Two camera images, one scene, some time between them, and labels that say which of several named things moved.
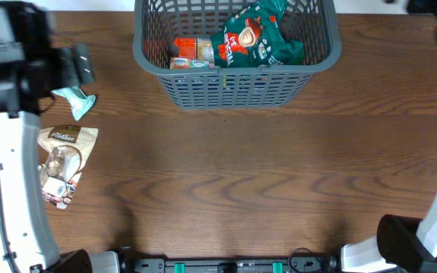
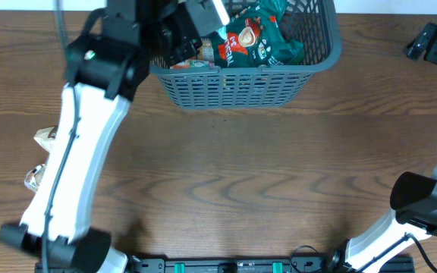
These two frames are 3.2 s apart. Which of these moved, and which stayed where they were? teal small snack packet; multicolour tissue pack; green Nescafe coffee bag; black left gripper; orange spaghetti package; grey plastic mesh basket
Moved: black left gripper; orange spaghetti package; teal small snack packet
Stayed: multicolour tissue pack; green Nescafe coffee bag; grey plastic mesh basket
